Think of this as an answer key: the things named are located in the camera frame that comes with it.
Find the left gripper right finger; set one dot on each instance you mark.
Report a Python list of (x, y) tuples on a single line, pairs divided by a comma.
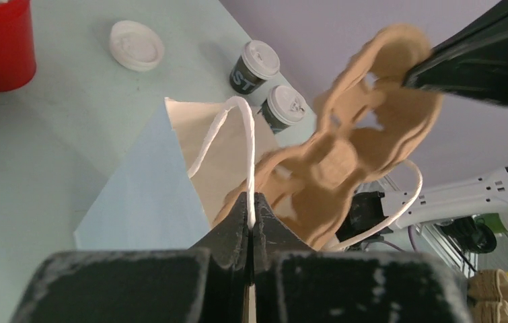
[(294, 283)]

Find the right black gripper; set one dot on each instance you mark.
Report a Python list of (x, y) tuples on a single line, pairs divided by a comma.
[(472, 64)]

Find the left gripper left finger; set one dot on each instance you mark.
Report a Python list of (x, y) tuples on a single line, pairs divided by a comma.
[(208, 282)]

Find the light blue paper bag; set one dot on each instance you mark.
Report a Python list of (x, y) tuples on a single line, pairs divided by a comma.
[(150, 202)]

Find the brown two-cup carrier tray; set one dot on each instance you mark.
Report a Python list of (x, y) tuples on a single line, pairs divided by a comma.
[(367, 123)]

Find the black coffee cup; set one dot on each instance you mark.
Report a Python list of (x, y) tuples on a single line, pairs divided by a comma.
[(274, 123), (243, 80)]

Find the white plastic cup lid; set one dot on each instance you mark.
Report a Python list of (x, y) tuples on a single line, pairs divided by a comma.
[(135, 46)]

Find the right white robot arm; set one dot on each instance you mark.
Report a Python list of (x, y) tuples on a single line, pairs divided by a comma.
[(452, 205)]

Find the red ribbed cup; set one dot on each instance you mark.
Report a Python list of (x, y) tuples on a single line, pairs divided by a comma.
[(17, 55)]

